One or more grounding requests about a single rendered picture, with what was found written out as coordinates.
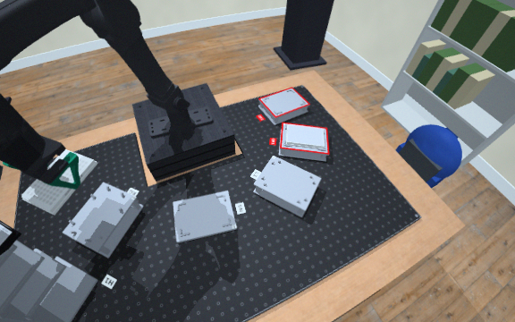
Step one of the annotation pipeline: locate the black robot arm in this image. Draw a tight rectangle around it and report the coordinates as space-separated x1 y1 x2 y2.
0 0 213 172

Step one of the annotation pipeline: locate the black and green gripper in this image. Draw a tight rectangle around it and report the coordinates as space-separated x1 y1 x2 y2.
11 118 80 190

